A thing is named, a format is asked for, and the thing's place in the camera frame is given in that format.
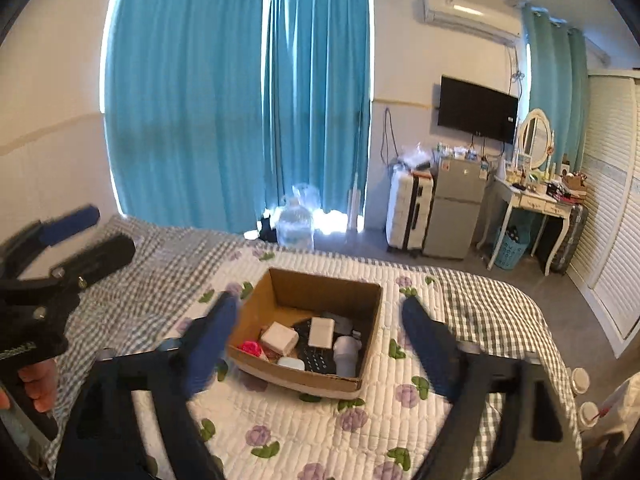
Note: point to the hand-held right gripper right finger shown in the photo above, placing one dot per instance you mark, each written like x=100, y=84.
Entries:
x=425, y=350

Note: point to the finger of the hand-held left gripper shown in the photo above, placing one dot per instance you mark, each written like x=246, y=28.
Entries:
x=65, y=225
x=100, y=257

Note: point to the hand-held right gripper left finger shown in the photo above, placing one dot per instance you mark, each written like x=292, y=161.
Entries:
x=215, y=345

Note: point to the red lid white bottle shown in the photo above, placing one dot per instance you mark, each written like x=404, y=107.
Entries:
x=251, y=348

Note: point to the brown cardboard box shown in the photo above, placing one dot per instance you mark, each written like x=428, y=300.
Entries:
x=260, y=310

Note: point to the small white box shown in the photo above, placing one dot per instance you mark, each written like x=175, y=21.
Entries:
x=322, y=332
x=278, y=338

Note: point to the white plastic bottle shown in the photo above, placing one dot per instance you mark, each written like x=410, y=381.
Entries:
x=347, y=355

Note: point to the white earbuds case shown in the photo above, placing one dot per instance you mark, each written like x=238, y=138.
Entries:
x=291, y=363

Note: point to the small black box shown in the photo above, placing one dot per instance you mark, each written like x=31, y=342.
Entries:
x=346, y=326

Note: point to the black remote control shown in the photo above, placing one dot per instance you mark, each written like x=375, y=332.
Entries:
x=314, y=358

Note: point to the person's left hand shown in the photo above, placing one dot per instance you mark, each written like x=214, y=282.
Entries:
x=37, y=387

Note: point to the black bag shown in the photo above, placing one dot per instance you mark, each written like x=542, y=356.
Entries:
x=267, y=230

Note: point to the blue plastic basket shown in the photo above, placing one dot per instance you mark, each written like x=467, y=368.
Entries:
x=511, y=250

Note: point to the white floral quilt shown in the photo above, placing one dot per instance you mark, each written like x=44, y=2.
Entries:
x=310, y=440

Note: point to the white suitcase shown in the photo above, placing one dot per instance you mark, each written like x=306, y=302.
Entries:
x=405, y=210

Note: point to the silver small fridge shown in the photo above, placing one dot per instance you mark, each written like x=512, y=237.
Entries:
x=452, y=210

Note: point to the clear water jug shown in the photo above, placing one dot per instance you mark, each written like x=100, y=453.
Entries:
x=297, y=222

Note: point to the wide teal curtain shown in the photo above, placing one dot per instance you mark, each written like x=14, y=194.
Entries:
x=185, y=100

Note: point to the silver suitcase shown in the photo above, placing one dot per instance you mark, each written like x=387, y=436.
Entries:
x=572, y=240

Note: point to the white dressing table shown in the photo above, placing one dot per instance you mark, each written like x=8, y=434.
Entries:
x=537, y=202

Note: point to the clear plastic bags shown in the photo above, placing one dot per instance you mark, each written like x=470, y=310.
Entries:
x=415, y=157

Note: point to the group of cosmetics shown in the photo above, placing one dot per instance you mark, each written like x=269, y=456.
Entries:
x=545, y=180

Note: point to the oval white mirror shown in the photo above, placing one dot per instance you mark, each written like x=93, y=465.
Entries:
x=534, y=137

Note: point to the white louvred wardrobe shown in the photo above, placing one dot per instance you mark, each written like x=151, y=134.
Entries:
x=610, y=185

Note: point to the narrow teal curtain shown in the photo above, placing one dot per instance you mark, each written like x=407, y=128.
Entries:
x=317, y=95

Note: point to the teal curtain beside wardrobe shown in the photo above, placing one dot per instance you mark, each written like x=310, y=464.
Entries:
x=555, y=75

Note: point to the white air conditioner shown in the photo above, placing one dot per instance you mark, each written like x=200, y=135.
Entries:
x=470, y=15

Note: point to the black wall television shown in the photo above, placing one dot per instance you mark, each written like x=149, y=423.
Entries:
x=477, y=107

